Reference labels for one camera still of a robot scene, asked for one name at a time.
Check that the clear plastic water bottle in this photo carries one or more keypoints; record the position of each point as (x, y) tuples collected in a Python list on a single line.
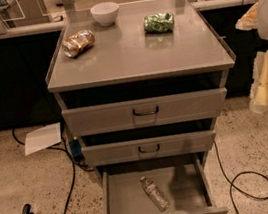
[(155, 194)]

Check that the dark right counter cabinet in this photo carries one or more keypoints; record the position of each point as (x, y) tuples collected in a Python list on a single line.
[(222, 15)]

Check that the dark counter cabinet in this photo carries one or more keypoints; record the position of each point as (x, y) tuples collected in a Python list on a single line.
[(24, 96), (222, 15)]

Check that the grey metal drawer cabinet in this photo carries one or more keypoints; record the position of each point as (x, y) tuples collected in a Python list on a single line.
[(126, 63)]

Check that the grey open bottom drawer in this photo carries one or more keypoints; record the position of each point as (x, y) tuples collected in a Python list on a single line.
[(181, 178)]

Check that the grey middle drawer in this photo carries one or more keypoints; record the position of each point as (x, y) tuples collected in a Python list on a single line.
[(149, 148)]

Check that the grey top drawer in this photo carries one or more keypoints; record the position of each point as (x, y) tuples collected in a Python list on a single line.
[(147, 112)]

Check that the dark left counter cabinet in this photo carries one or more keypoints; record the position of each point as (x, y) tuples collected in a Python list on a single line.
[(24, 96)]

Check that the crushed green soda can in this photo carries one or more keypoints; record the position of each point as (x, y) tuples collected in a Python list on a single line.
[(159, 23)]

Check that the white ceramic bowl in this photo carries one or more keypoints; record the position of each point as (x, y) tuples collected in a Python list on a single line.
[(105, 13)]

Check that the crushed brown soda can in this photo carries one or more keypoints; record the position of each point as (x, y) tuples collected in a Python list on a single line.
[(79, 42)]

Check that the blue power box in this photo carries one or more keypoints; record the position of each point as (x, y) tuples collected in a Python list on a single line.
[(75, 149)]

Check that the white paper sheet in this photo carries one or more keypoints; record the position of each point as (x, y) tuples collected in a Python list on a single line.
[(42, 138)]

